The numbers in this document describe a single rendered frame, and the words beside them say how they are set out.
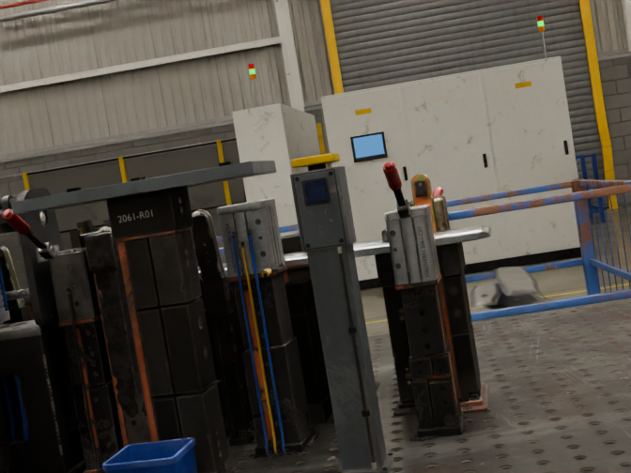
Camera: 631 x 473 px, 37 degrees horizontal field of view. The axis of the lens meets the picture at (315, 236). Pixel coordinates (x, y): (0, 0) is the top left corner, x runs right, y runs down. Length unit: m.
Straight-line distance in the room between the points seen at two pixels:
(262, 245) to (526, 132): 8.23
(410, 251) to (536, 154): 8.22
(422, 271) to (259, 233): 0.26
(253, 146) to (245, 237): 8.14
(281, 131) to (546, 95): 2.66
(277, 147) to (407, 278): 8.15
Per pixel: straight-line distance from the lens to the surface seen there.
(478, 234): 1.58
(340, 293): 1.33
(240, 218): 1.51
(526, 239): 9.67
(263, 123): 9.63
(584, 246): 4.72
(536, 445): 1.43
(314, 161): 1.33
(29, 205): 1.43
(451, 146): 9.57
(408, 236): 1.47
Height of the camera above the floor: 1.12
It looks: 3 degrees down
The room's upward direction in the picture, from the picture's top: 9 degrees counter-clockwise
